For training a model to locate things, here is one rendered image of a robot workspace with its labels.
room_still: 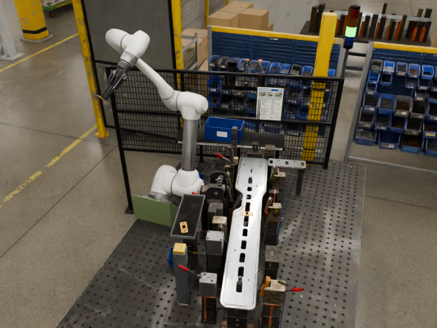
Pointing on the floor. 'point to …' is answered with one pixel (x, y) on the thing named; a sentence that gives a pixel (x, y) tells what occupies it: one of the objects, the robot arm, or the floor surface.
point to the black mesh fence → (219, 113)
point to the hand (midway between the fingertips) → (106, 93)
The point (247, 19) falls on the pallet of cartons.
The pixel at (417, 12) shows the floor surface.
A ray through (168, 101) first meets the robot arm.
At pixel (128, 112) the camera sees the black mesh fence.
